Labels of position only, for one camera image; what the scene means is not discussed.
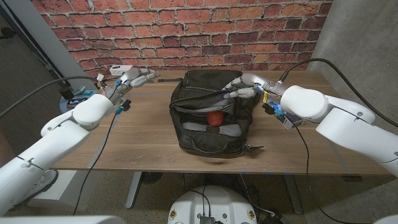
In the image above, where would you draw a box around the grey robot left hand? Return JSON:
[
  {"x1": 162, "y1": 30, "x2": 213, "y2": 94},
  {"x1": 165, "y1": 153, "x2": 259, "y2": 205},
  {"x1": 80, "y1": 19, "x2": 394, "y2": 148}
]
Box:
[{"x1": 104, "y1": 67, "x2": 162, "y2": 106}]

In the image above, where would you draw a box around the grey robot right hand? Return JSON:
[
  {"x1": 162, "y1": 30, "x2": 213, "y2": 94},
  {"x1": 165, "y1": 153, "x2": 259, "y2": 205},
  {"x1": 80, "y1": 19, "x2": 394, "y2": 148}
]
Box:
[{"x1": 223, "y1": 73, "x2": 289, "y2": 100}]

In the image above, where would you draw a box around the black backpack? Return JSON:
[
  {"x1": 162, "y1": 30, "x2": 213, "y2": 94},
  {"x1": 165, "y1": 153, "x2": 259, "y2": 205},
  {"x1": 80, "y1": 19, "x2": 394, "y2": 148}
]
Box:
[{"x1": 169, "y1": 69, "x2": 264, "y2": 157}]

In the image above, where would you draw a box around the white power strip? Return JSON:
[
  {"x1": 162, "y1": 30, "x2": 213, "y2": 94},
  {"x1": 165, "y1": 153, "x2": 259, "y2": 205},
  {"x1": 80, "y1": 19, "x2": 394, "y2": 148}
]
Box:
[{"x1": 109, "y1": 64, "x2": 134, "y2": 77}]

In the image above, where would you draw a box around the teal plastic tool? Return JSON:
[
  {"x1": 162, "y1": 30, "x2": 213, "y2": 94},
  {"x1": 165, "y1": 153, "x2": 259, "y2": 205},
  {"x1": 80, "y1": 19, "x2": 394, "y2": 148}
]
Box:
[{"x1": 72, "y1": 85, "x2": 93, "y2": 96}]

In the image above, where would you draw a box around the green purple card game box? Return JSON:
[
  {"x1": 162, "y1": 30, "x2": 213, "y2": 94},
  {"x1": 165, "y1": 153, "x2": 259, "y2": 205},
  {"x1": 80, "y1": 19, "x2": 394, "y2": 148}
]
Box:
[{"x1": 281, "y1": 113, "x2": 308, "y2": 131}]

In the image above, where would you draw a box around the black smartphone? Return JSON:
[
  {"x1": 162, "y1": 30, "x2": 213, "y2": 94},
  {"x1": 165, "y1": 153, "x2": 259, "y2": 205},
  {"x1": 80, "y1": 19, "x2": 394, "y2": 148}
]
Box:
[{"x1": 67, "y1": 97, "x2": 88, "y2": 106}]

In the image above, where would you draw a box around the blue round stool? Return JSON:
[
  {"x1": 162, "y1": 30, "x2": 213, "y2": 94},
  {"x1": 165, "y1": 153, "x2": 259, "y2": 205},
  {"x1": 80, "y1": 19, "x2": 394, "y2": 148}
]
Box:
[{"x1": 58, "y1": 90, "x2": 98, "y2": 114}]

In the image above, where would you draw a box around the red brick printed backdrop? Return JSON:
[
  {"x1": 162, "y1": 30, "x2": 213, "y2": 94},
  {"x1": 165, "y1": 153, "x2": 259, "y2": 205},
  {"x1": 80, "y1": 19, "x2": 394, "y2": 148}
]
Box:
[{"x1": 30, "y1": 0, "x2": 333, "y2": 84}]

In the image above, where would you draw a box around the black floor fan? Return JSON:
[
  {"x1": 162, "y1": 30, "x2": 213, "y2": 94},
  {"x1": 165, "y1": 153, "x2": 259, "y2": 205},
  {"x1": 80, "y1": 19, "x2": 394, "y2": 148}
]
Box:
[{"x1": 139, "y1": 172, "x2": 164, "y2": 185}]

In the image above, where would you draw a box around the grey metal table leg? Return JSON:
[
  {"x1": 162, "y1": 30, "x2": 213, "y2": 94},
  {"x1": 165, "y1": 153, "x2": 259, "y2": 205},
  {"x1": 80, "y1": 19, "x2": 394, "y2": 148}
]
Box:
[
  {"x1": 125, "y1": 171, "x2": 142, "y2": 209},
  {"x1": 282, "y1": 174, "x2": 303, "y2": 215}
]

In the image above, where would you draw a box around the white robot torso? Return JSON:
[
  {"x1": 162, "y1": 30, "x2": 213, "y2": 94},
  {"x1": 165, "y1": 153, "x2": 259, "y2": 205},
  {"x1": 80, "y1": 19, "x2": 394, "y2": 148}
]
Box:
[{"x1": 167, "y1": 185, "x2": 258, "y2": 224}]

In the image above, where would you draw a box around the grey sneaker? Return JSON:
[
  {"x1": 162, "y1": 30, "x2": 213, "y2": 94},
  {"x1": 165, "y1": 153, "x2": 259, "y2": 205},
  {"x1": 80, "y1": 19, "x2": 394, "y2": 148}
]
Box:
[{"x1": 9, "y1": 169, "x2": 59, "y2": 212}]

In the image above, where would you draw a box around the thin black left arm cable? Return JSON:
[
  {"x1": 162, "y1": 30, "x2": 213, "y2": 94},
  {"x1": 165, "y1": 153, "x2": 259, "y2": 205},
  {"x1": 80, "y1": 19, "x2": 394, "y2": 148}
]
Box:
[{"x1": 73, "y1": 113, "x2": 118, "y2": 215}]

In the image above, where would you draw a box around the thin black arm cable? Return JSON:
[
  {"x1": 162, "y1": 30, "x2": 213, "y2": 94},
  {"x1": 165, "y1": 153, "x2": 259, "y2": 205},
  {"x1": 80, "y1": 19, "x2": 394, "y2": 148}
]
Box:
[
  {"x1": 294, "y1": 124, "x2": 374, "y2": 224},
  {"x1": 73, "y1": 113, "x2": 118, "y2": 215}
]

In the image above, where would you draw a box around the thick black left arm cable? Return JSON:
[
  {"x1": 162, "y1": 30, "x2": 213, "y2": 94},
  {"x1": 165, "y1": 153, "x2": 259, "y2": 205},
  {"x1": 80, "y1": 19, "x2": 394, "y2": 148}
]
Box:
[{"x1": 0, "y1": 75, "x2": 103, "y2": 119}]

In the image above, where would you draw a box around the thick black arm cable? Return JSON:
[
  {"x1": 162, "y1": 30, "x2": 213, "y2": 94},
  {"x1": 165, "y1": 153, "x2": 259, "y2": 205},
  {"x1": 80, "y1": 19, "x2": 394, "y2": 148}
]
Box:
[
  {"x1": 0, "y1": 75, "x2": 103, "y2": 119},
  {"x1": 279, "y1": 58, "x2": 398, "y2": 128}
]

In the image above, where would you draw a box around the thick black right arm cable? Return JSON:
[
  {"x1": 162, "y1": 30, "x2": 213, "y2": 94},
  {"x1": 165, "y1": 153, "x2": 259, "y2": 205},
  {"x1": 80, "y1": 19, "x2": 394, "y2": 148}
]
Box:
[{"x1": 279, "y1": 58, "x2": 398, "y2": 128}]

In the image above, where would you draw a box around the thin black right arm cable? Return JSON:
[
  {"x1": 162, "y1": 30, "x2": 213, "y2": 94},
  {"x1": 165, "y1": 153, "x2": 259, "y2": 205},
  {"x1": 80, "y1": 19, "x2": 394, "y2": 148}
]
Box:
[{"x1": 294, "y1": 124, "x2": 374, "y2": 224}]

